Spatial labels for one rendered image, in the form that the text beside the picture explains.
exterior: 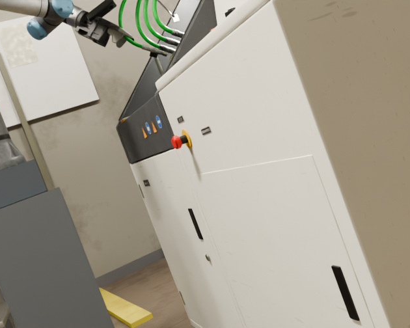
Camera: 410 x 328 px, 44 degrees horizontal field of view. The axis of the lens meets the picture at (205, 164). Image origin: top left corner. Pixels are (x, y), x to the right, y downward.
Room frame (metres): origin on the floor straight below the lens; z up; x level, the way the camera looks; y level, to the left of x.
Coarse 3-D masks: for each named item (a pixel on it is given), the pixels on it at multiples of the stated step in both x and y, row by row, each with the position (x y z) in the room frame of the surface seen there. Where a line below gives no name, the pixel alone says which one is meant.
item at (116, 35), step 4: (112, 28) 1.86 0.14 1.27; (120, 28) 1.85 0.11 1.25; (108, 32) 1.87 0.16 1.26; (112, 32) 1.87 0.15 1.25; (116, 32) 1.86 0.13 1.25; (120, 32) 1.85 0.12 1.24; (124, 32) 1.86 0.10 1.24; (128, 32) 1.87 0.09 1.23; (112, 36) 1.86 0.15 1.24; (116, 36) 1.86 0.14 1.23; (120, 36) 1.86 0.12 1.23; (128, 36) 1.86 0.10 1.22; (132, 36) 1.86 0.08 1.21; (112, 40) 1.86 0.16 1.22; (116, 40) 1.86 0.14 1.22
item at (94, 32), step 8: (80, 16) 1.89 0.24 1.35; (80, 24) 1.91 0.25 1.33; (88, 24) 1.90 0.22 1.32; (96, 24) 1.87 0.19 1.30; (80, 32) 1.91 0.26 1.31; (88, 32) 1.87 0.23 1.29; (96, 32) 1.87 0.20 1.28; (104, 32) 1.87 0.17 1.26; (96, 40) 1.88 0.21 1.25; (104, 40) 1.90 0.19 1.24
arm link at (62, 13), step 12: (0, 0) 1.63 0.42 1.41; (12, 0) 1.66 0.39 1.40; (24, 0) 1.68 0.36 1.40; (36, 0) 1.71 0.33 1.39; (48, 0) 1.73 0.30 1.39; (60, 0) 1.74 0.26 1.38; (24, 12) 1.71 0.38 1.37; (36, 12) 1.72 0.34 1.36; (48, 12) 1.74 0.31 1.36; (60, 12) 1.74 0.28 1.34
